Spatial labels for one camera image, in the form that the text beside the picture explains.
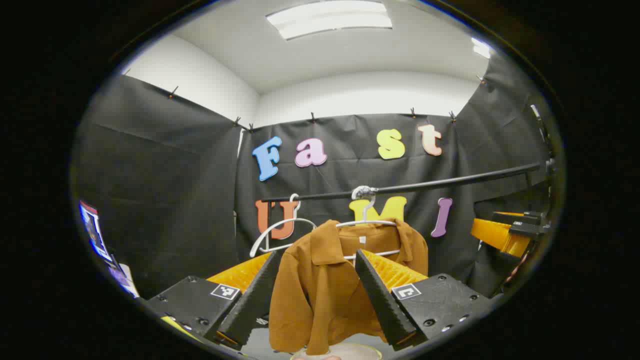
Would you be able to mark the brown collared shirt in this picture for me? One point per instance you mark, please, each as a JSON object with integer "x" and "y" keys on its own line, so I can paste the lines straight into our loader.
{"x": 315, "y": 290}

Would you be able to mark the large ceiling light panel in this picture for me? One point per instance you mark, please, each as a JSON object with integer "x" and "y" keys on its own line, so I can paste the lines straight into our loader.
{"x": 330, "y": 17}

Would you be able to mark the black backdrop cloth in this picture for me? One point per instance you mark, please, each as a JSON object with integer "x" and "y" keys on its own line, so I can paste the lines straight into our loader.
{"x": 175, "y": 175}

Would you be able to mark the white round laundry hamper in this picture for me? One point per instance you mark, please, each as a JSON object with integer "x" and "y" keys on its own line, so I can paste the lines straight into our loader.
{"x": 360, "y": 351}

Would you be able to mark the small ceiling light panel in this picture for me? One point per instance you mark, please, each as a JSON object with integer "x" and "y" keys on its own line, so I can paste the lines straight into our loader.
{"x": 481, "y": 48}

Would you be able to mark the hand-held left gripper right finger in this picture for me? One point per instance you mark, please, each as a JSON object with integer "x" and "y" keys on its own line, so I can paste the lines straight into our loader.
{"x": 385, "y": 305}

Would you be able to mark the black clothes rack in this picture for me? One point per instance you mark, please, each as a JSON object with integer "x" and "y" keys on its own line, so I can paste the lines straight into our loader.
{"x": 450, "y": 181}

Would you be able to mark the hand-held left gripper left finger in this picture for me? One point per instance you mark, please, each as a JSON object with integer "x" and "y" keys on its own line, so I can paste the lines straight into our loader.
{"x": 252, "y": 305}

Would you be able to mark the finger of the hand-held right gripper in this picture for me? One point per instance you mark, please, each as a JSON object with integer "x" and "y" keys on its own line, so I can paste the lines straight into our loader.
{"x": 525, "y": 218}
{"x": 495, "y": 235}

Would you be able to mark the wall poster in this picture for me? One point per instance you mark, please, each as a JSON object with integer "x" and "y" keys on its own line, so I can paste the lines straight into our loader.
{"x": 95, "y": 232}

